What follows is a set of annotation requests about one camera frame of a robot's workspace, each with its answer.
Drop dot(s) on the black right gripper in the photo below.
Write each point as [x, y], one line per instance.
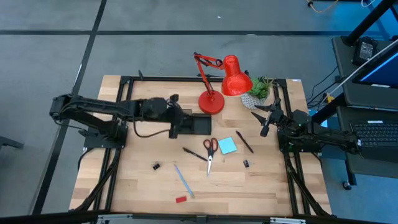
[275, 117]

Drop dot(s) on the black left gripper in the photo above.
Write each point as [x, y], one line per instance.
[176, 119]

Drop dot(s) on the black pen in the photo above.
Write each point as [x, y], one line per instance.
[194, 153]
[244, 142]

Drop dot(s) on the blue sticky note pad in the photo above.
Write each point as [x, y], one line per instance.
[227, 145]

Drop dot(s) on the black binder clip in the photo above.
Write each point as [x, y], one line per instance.
[246, 163]
[156, 166]

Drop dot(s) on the blue pencil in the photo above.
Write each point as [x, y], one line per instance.
[183, 180]

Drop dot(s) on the red eraser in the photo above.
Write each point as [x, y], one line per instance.
[181, 199]

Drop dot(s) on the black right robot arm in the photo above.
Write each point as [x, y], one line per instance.
[326, 138]

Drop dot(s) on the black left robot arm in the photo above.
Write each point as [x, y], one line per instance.
[93, 105]

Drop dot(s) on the black mesh desk organizer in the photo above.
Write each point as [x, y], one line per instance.
[202, 124]

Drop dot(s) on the succulent in white patterned pot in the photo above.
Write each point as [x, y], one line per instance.
[253, 101]

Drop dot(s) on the red desk lamp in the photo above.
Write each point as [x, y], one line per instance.
[236, 81]

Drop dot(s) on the yellow plug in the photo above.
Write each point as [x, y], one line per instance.
[329, 99]

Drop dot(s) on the black laptop keyboard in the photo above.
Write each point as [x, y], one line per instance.
[376, 137]

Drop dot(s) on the black equipment cart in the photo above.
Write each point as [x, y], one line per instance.
[367, 169]

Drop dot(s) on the black power adapter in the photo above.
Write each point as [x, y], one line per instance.
[366, 50]

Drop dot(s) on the monitor with blue screen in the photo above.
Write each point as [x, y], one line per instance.
[385, 73]

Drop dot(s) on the black stand pole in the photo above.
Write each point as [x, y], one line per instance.
[370, 20]

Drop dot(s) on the dark grey chair leg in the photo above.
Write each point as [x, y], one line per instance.
[9, 143]

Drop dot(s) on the black aluminium table frame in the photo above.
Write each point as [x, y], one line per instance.
[161, 78]

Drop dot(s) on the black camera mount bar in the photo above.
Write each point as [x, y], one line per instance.
[199, 219]

